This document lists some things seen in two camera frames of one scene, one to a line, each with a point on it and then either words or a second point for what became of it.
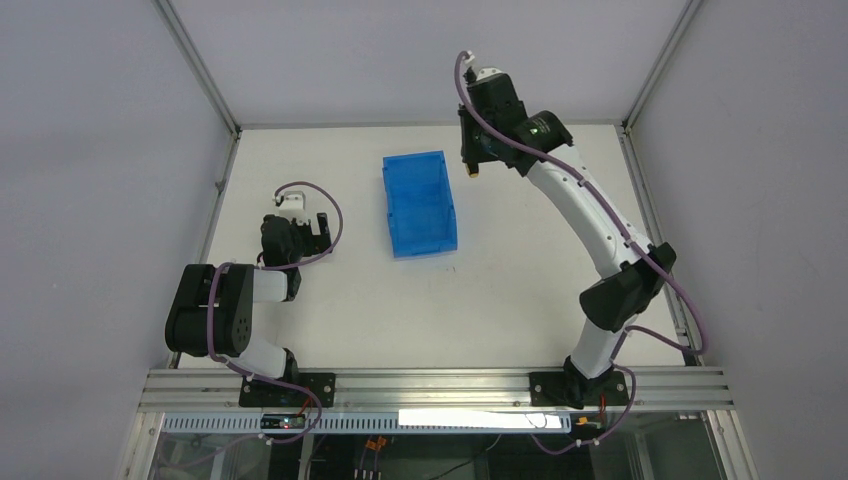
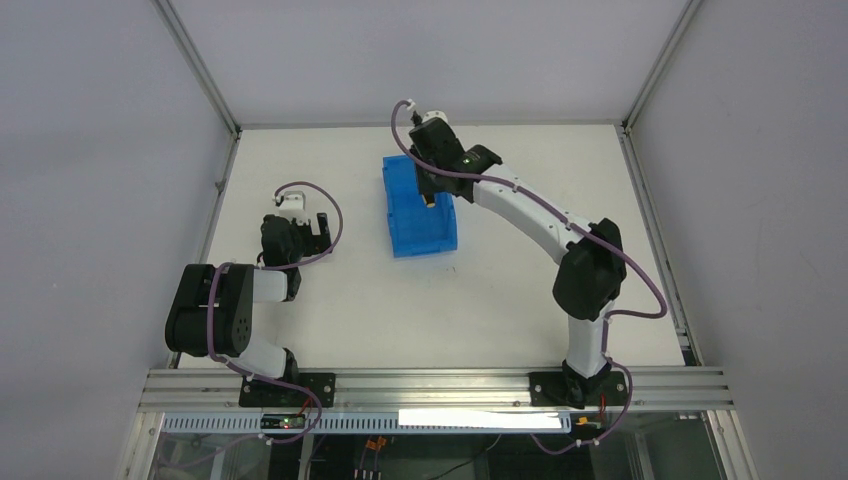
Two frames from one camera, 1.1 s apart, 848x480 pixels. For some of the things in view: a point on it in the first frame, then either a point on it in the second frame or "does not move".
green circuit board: [282, 421] does not move
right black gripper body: [473, 142] to [429, 187]
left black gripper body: [312, 237] does not move
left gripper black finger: [321, 242] does not move
